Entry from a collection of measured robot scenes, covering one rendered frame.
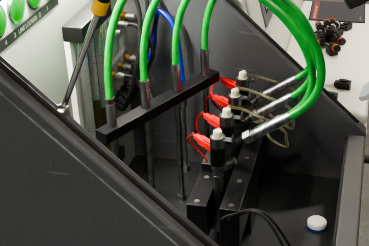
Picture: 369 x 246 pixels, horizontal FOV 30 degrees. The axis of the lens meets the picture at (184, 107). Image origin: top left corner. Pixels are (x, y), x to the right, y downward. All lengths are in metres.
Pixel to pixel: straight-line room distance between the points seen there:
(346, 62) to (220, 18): 0.45
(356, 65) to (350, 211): 0.57
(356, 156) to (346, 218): 0.21
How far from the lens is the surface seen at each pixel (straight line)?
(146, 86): 1.31
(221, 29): 1.48
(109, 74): 1.23
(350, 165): 1.45
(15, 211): 1.00
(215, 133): 1.22
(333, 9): 2.14
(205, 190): 1.30
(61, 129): 0.89
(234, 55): 1.50
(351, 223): 1.29
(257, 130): 1.20
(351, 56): 1.84
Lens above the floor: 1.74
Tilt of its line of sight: 29 degrees down
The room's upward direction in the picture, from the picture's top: 2 degrees counter-clockwise
